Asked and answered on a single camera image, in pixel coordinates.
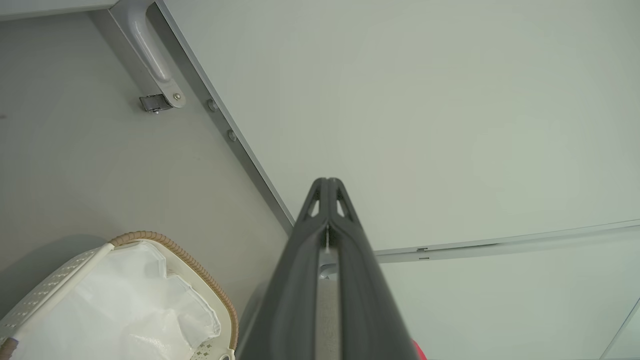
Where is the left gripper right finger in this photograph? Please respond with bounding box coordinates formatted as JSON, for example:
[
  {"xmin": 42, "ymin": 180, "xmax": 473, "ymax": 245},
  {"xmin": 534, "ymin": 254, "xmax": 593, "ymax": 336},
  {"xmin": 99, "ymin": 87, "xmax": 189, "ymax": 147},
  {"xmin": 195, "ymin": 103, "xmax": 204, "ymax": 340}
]
[{"xmin": 328, "ymin": 177, "xmax": 419, "ymax": 360}]

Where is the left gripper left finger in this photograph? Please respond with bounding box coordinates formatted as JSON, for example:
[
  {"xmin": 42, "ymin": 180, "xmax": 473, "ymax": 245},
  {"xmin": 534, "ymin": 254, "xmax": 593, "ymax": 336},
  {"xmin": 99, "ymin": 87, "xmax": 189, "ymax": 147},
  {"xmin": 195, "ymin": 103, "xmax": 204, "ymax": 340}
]
[{"xmin": 235, "ymin": 177, "xmax": 329, "ymax": 360}]

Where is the grey plain partition base rail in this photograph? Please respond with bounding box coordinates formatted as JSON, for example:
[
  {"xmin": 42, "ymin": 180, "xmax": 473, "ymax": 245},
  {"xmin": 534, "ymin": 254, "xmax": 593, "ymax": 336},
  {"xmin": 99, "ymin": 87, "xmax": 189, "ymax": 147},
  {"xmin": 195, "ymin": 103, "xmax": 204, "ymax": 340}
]
[{"xmin": 375, "ymin": 219, "xmax": 640, "ymax": 264}]

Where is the white basket with wicker rim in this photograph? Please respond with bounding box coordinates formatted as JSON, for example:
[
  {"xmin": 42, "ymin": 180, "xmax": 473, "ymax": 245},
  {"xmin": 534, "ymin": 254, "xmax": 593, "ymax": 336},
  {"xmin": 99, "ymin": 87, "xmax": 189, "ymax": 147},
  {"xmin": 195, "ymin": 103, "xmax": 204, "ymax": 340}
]
[{"xmin": 0, "ymin": 231, "xmax": 240, "ymax": 360}]

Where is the grey bolted partition base rail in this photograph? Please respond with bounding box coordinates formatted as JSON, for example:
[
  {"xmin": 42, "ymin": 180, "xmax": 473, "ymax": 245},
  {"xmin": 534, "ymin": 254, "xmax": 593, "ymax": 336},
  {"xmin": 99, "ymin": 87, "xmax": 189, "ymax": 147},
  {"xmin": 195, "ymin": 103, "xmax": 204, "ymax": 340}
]
[{"xmin": 107, "ymin": 0, "xmax": 296, "ymax": 236}]

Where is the white fabric basket liner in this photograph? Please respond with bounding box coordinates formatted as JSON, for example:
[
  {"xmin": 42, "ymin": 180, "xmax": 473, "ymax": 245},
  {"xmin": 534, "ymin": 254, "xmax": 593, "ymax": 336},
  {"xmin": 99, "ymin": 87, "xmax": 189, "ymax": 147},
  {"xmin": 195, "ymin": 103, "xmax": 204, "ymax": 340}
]
[{"xmin": 10, "ymin": 242, "xmax": 222, "ymax": 360}]

